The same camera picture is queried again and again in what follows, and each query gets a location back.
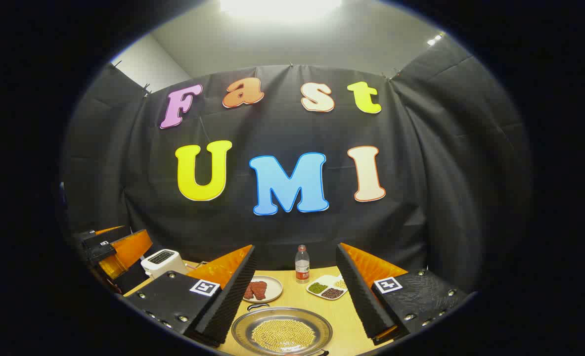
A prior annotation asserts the large ceiling light panel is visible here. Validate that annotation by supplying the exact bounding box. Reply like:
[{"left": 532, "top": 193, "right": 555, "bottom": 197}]
[{"left": 220, "top": 0, "right": 343, "bottom": 15}]

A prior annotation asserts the black backdrop cloth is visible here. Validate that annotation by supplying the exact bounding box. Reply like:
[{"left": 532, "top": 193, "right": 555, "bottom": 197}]
[{"left": 61, "top": 37, "right": 533, "bottom": 297}]

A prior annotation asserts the steel pot with black handle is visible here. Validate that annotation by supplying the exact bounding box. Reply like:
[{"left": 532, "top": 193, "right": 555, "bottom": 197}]
[{"left": 231, "top": 303, "right": 333, "bottom": 356}]

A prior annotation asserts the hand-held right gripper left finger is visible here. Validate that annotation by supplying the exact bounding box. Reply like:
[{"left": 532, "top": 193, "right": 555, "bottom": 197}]
[{"left": 122, "top": 244, "right": 257, "bottom": 348}]

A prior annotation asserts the white round plate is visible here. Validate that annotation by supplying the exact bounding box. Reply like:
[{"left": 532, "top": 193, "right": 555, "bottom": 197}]
[{"left": 243, "top": 275, "right": 283, "bottom": 304}]

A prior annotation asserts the white divided dish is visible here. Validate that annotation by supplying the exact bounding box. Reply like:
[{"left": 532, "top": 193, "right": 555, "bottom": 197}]
[{"left": 306, "top": 274, "right": 348, "bottom": 301}]

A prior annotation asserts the pile of soybeans in pot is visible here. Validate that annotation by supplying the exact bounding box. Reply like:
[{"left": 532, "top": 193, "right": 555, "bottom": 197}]
[{"left": 251, "top": 319, "right": 316, "bottom": 354}]

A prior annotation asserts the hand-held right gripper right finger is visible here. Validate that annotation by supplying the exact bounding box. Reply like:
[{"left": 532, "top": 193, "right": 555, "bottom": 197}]
[{"left": 335, "top": 242, "right": 471, "bottom": 346}]

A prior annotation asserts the plastic water bottle red label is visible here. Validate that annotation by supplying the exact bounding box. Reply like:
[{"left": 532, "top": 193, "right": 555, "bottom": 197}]
[{"left": 295, "top": 245, "right": 311, "bottom": 283}]

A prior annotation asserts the white toaster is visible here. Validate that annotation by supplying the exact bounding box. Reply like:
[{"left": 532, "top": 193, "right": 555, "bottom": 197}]
[{"left": 140, "top": 249, "right": 189, "bottom": 280}]

